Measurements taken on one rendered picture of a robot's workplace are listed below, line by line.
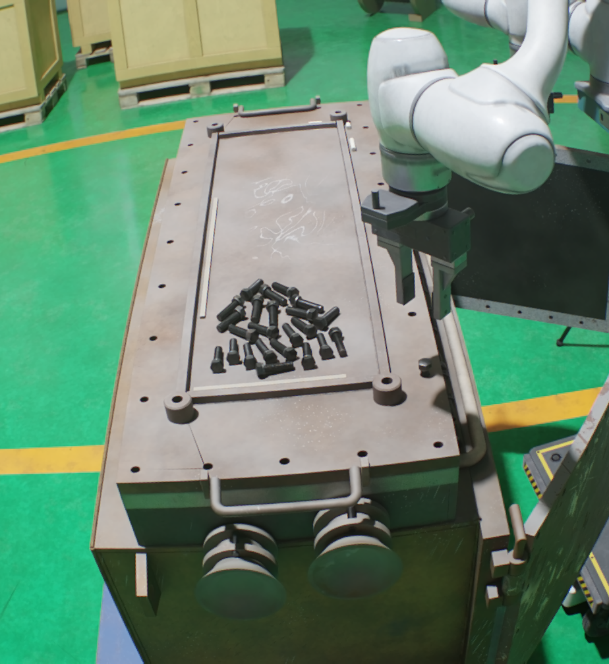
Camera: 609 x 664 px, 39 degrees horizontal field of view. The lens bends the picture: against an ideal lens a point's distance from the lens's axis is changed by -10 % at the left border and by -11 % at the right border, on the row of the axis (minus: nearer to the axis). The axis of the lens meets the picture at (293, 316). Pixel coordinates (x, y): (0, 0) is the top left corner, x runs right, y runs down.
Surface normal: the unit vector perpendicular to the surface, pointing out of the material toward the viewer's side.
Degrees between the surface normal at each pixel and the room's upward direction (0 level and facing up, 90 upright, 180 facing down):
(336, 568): 90
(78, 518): 0
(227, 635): 90
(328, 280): 0
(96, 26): 90
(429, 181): 90
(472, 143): 74
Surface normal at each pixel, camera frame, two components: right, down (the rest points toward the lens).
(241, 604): 0.00, -0.06
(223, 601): 0.43, 0.07
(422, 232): -0.69, 0.46
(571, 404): -0.10, -0.83
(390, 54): -0.57, 0.13
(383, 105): -0.85, 0.36
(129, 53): 0.04, 0.55
